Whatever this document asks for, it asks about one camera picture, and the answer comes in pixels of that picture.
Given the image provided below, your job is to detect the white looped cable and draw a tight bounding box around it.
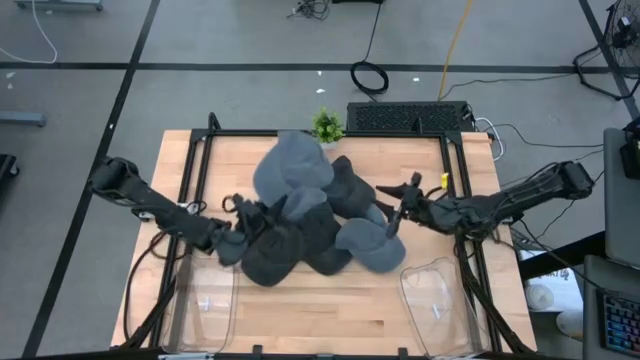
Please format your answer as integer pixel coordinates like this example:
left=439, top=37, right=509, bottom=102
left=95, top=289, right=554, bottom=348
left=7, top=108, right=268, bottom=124
left=473, top=117, right=506, bottom=162

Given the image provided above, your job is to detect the clear plastic bin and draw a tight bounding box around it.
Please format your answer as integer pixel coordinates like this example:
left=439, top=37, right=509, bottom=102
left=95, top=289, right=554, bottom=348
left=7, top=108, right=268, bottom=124
left=398, top=256, right=494, bottom=359
left=160, top=248, right=241, bottom=354

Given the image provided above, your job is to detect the coiled black cable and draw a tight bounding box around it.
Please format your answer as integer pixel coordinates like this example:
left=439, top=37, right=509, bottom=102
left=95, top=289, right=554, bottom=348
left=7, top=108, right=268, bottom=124
left=348, top=0, right=391, bottom=97

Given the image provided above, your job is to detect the small green potted plant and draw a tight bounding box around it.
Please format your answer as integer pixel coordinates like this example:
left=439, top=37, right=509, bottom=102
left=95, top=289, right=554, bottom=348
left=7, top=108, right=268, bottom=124
left=310, top=106, right=346, bottom=146

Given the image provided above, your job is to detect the black cable bundle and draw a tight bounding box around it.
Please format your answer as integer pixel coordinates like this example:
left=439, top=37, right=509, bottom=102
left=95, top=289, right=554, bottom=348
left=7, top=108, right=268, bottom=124
left=287, top=0, right=331, bottom=21

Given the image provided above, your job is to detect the white round object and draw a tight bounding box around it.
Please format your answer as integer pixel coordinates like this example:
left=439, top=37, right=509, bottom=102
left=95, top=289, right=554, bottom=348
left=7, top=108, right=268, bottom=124
left=555, top=309, right=585, bottom=341

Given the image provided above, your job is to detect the backlit black keyboard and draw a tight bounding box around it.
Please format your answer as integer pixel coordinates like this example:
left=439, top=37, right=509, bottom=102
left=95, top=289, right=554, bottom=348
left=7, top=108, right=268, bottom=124
left=597, top=288, right=640, bottom=359

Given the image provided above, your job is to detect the white printed box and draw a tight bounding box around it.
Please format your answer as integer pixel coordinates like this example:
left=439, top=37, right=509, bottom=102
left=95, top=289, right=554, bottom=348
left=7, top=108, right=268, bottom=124
left=519, top=249, right=584, bottom=314

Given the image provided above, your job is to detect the grey metal bar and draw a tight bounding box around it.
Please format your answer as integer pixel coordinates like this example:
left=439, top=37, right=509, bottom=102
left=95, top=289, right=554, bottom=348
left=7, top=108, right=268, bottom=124
left=0, top=110, right=47, bottom=128

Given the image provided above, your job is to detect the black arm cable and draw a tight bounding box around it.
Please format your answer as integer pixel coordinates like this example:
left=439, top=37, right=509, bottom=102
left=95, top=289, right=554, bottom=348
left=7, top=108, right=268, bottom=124
left=122, top=230, right=174, bottom=346

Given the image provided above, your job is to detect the thin black cable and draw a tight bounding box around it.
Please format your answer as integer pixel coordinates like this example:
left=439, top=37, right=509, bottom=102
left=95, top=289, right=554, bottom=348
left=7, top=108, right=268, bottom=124
left=487, top=122, right=606, bottom=150
left=439, top=73, right=576, bottom=101

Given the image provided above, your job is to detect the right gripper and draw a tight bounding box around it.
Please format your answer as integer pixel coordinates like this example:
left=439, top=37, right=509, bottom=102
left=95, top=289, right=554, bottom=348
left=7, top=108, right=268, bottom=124
left=373, top=171, right=436, bottom=240

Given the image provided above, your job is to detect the yellow cable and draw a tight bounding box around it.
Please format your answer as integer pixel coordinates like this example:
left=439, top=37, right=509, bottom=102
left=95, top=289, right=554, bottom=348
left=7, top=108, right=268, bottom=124
left=437, top=0, right=474, bottom=101

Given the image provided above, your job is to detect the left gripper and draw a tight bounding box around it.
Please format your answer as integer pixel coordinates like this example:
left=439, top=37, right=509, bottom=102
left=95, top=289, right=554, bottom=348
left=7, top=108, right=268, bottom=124
left=232, top=193, right=290, bottom=240

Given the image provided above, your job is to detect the black diagonal beam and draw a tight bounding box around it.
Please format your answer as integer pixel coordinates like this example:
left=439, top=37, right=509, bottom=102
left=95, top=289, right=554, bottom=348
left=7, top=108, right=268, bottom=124
left=517, top=230, right=609, bottom=281

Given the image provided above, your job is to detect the black standing fan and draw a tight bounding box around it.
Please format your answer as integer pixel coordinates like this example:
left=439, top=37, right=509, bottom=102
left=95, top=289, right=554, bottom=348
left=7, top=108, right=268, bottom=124
left=572, top=0, right=640, bottom=101

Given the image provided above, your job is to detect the black desk device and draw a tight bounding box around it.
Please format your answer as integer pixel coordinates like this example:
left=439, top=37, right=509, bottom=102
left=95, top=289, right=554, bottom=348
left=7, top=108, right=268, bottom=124
left=619, top=117, right=640, bottom=181

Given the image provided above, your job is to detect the grey side desk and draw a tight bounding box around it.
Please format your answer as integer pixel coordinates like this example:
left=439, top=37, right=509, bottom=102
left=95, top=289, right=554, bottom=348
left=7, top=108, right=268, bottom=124
left=582, top=127, right=640, bottom=360

